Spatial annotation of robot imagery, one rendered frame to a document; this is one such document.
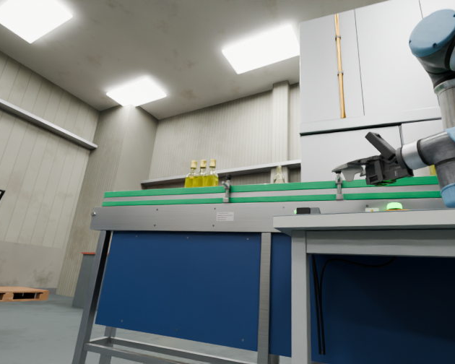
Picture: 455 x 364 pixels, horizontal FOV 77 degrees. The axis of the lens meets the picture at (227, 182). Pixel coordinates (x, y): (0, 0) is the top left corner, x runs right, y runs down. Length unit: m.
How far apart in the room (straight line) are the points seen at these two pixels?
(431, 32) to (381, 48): 0.94
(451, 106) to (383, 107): 0.67
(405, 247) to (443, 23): 0.56
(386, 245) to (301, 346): 0.32
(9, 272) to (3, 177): 1.73
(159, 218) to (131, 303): 0.39
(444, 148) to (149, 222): 1.14
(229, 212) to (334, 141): 0.69
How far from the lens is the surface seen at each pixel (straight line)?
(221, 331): 1.23
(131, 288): 1.44
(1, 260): 6.57
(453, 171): 0.85
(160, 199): 1.43
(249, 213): 1.19
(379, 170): 0.93
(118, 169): 6.49
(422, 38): 0.97
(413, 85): 1.75
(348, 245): 0.80
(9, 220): 6.60
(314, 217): 0.78
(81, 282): 5.06
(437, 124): 1.62
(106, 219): 1.58
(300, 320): 0.82
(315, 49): 1.93
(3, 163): 6.64
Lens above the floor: 0.58
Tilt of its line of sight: 19 degrees up
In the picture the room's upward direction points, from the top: 4 degrees clockwise
